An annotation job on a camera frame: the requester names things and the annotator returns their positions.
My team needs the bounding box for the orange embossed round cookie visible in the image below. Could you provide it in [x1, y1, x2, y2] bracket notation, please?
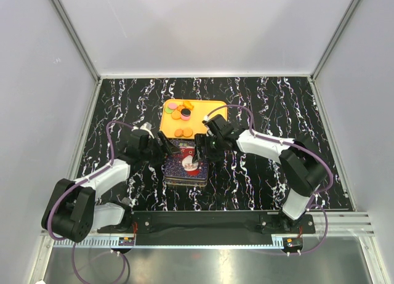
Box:
[174, 129, 183, 137]

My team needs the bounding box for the patterned orange round cookie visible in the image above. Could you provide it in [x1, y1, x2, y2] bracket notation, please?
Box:
[183, 128, 193, 137]

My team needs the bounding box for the purple cable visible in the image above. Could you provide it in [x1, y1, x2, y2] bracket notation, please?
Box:
[206, 104, 335, 256]
[47, 121, 145, 283]

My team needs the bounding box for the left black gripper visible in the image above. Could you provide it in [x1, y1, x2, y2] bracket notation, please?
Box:
[140, 132, 180, 167]

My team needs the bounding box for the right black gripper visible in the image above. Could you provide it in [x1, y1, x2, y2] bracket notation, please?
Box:
[192, 133, 225, 164]

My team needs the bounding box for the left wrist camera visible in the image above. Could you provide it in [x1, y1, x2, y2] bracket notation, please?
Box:
[140, 122, 154, 137]

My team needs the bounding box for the pink round cookie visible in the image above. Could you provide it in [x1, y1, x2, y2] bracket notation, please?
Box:
[168, 102, 177, 110]

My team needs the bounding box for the orange cookie under black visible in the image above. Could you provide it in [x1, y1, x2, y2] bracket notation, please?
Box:
[171, 110, 182, 120]

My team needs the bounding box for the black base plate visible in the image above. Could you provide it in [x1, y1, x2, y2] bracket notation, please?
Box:
[121, 210, 315, 246]

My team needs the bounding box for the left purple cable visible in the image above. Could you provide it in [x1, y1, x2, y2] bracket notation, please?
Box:
[47, 121, 145, 283]

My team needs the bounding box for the gold tin lid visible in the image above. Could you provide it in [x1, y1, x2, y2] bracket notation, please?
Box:
[164, 139, 209, 180]

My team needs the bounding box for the green cookie top left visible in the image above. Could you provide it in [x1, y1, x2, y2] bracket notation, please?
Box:
[165, 107, 173, 114]

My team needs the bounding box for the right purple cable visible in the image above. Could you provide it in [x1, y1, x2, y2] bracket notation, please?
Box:
[206, 104, 335, 256]

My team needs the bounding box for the black cookie on pink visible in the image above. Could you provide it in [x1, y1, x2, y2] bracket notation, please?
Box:
[181, 108, 191, 117]

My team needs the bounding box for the gold cookie tin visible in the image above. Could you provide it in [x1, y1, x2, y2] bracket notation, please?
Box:
[164, 177, 207, 187]

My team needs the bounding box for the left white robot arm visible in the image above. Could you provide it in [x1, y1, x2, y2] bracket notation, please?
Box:
[41, 129, 180, 243]

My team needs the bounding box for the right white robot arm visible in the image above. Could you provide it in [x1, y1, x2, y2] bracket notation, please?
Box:
[193, 115, 332, 233]

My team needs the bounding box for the yellow plastic tray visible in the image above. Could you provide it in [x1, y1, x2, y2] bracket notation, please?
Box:
[159, 99, 228, 140]

